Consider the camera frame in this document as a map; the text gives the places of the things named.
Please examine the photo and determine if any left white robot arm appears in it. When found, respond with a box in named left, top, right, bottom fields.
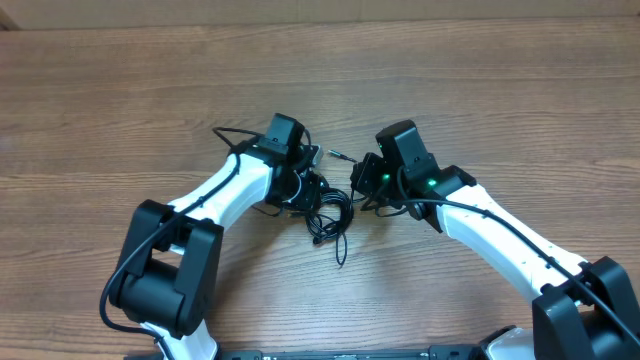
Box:
left=99, top=113, right=322, bottom=359

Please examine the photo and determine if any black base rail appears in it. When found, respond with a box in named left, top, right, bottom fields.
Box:
left=215, top=344, right=488, bottom=360

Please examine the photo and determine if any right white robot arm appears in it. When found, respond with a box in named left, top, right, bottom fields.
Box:
left=350, top=120, right=639, bottom=360

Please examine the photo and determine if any thin black cable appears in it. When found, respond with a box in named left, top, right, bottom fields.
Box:
left=327, top=148, right=359, bottom=267

